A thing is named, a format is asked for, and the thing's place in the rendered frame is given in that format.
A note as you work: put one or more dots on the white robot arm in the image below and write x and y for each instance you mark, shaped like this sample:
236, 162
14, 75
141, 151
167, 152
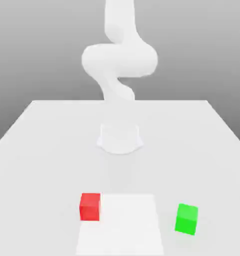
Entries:
119, 60

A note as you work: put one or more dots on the small red cube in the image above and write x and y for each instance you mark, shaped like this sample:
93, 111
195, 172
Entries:
89, 208

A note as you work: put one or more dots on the small green cube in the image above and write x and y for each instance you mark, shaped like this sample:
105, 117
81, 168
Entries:
186, 220

